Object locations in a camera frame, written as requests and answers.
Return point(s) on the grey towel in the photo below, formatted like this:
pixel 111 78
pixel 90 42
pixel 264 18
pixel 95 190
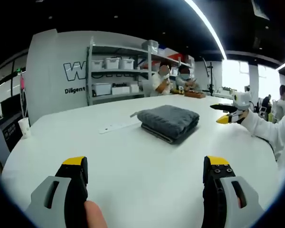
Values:
pixel 167 121

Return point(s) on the white flat strip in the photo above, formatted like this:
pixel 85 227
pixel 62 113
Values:
pixel 118 127

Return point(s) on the person's left hand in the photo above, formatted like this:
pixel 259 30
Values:
pixel 95 216

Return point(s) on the brown wooden box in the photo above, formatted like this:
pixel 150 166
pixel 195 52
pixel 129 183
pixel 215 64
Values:
pixel 194 94

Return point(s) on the black upright stand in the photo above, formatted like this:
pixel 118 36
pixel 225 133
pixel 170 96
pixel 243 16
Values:
pixel 211 78

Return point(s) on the white paper cup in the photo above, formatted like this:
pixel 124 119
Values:
pixel 24 128

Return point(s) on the long ceiling light strip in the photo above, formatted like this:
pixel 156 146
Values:
pixel 209 26

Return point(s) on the dark machine cabinet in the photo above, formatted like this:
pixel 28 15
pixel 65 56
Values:
pixel 4 133

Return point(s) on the clear lidded storage box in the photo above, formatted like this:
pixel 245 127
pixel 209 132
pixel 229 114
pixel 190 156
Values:
pixel 151 47

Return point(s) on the white storage box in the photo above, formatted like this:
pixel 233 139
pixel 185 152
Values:
pixel 120 90
pixel 101 89
pixel 127 64
pixel 97 64
pixel 112 63

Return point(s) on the grey metal shelf unit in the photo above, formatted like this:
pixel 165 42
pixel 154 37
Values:
pixel 123 73

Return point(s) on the pink hanging item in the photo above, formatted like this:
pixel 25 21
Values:
pixel 22 85

